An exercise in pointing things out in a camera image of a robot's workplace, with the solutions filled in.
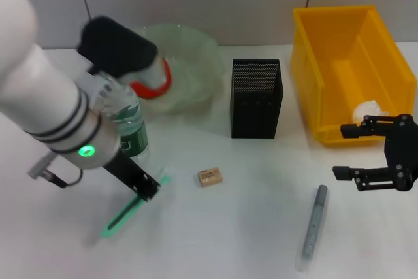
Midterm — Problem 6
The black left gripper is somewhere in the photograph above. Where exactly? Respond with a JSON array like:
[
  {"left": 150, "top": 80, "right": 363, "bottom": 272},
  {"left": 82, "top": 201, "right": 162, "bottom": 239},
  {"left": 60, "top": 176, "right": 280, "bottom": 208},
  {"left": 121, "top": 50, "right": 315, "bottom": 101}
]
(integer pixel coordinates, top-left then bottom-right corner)
[{"left": 103, "top": 151, "right": 161, "bottom": 202}]

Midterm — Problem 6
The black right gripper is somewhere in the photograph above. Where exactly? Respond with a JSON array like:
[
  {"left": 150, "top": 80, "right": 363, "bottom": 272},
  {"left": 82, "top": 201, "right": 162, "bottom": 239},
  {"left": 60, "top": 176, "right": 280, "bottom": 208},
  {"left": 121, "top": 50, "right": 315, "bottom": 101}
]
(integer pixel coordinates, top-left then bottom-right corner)
[{"left": 332, "top": 114, "right": 418, "bottom": 192}]

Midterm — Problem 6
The white paper ball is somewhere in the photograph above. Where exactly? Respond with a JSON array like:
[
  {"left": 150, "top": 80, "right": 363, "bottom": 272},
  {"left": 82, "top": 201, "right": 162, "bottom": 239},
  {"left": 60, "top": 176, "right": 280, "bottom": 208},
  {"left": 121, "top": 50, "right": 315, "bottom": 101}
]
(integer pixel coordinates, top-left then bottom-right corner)
[{"left": 351, "top": 101, "right": 392, "bottom": 123}]

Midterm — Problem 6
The mint green utility knife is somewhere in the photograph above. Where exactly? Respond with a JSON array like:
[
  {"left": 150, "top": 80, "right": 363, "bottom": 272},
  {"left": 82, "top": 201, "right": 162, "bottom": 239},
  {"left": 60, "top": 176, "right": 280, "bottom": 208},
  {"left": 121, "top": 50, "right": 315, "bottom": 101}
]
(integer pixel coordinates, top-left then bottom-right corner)
[{"left": 99, "top": 174, "right": 173, "bottom": 240}]

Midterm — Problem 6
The water bottle green label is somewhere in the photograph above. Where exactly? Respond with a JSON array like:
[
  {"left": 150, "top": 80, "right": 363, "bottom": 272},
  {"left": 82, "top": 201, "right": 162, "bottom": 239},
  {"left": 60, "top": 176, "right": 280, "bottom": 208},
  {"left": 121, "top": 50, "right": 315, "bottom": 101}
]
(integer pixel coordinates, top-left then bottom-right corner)
[{"left": 97, "top": 76, "right": 151, "bottom": 159}]

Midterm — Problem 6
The orange fruit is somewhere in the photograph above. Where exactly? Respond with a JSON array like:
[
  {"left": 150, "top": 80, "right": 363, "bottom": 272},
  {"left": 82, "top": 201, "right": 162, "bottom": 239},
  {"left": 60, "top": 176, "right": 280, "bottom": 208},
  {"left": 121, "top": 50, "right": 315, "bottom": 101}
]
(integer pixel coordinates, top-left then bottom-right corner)
[{"left": 130, "top": 58, "right": 173, "bottom": 100}]

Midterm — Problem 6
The tan eraser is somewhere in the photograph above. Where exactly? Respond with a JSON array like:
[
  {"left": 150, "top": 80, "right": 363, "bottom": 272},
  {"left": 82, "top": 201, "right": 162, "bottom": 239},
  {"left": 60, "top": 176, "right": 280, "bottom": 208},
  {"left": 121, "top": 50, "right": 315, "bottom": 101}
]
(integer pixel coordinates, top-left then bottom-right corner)
[{"left": 197, "top": 167, "right": 224, "bottom": 188}]

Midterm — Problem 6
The grey marker pen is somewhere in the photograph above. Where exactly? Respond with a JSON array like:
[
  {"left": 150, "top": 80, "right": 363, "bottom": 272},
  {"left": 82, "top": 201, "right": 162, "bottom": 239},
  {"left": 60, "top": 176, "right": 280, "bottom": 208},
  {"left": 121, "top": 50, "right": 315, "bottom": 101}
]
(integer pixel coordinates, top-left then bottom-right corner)
[{"left": 295, "top": 184, "right": 329, "bottom": 272}]

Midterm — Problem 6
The black mesh pen holder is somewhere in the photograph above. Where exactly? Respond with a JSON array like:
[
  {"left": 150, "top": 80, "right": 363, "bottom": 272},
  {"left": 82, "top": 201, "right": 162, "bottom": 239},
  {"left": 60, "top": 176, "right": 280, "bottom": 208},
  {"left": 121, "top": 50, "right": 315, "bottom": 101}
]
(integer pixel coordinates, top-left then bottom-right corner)
[{"left": 230, "top": 59, "right": 284, "bottom": 139}]

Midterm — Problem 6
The translucent green fruit bowl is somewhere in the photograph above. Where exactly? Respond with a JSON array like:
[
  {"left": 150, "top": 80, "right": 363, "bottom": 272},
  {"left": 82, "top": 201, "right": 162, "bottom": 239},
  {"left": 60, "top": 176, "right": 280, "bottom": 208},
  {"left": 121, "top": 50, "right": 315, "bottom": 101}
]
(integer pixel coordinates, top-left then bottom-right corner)
[{"left": 137, "top": 23, "right": 227, "bottom": 116}]

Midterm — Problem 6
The yellow plastic bin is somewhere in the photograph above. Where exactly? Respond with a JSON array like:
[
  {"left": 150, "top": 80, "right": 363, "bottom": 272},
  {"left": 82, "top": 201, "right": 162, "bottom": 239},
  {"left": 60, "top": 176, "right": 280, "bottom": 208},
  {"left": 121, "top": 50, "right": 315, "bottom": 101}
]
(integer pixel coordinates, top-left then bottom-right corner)
[{"left": 291, "top": 5, "right": 418, "bottom": 148}]

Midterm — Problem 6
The left arm connector cable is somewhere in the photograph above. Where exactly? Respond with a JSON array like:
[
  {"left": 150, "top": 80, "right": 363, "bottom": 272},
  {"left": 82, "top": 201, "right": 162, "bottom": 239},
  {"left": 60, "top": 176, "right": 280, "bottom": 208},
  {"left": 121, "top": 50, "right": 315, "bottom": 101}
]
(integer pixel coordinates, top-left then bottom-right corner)
[{"left": 27, "top": 151, "right": 84, "bottom": 189}]

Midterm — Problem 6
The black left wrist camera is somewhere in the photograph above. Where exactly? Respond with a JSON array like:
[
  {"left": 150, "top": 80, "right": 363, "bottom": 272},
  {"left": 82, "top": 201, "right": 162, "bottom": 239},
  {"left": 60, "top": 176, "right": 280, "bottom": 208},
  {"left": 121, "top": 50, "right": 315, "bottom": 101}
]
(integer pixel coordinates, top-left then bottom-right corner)
[{"left": 78, "top": 16, "right": 168, "bottom": 88}]

